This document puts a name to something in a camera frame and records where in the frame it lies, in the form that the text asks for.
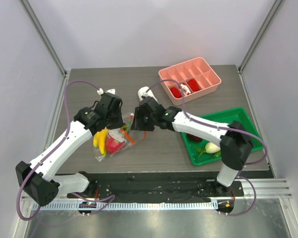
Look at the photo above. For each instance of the green fake chili pepper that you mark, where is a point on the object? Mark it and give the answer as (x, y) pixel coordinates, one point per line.
(217, 154)

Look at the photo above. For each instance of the green plastic tray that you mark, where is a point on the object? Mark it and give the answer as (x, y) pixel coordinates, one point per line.
(227, 116)

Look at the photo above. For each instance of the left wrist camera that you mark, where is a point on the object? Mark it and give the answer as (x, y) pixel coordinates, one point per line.
(101, 91)

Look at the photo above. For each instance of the red fake food piece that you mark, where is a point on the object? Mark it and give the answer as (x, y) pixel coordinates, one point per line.
(192, 83)

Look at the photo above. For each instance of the yellow fake banana bunch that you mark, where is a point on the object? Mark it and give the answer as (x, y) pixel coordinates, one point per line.
(99, 141)

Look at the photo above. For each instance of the dark red fake food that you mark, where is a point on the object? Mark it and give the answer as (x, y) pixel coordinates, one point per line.
(194, 138)

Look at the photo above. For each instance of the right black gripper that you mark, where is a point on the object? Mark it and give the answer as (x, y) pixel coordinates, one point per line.
(140, 120)

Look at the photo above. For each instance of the pink compartment tray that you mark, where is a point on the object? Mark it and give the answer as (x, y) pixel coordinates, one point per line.
(181, 73)

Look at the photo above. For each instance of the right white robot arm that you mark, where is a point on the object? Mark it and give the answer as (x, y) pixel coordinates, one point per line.
(234, 142)

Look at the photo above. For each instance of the white fake radish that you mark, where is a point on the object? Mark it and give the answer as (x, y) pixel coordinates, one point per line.
(209, 148)

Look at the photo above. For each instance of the clear orange zip top bag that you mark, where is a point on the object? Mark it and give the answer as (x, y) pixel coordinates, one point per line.
(132, 137)

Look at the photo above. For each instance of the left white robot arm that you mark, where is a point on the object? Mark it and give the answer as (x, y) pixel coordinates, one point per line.
(39, 177)

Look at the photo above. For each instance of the red white fake food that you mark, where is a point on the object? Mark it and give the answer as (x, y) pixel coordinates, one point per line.
(185, 89)

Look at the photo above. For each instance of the rolled white towel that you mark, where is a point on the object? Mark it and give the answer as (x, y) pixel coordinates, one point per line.
(146, 95)

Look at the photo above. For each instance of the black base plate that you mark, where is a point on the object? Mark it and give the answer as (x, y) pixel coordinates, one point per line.
(161, 187)

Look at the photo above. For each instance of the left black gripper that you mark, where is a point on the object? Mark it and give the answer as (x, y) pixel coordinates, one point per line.
(119, 123)

